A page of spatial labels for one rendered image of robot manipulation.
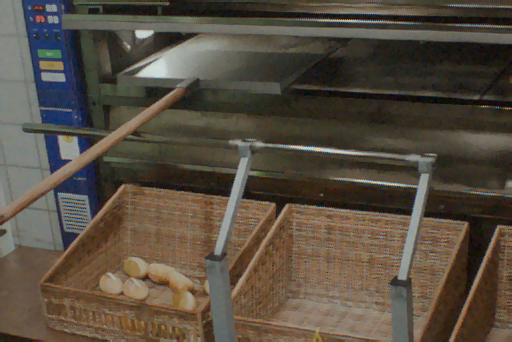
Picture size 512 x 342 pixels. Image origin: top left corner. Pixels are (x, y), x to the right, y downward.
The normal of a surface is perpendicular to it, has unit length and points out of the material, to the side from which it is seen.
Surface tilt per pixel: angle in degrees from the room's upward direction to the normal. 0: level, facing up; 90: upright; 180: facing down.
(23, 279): 0
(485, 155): 70
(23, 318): 0
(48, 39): 90
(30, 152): 90
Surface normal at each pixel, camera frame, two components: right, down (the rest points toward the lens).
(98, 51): 0.89, 0.09
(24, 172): -0.44, 0.36
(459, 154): -0.45, 0.03
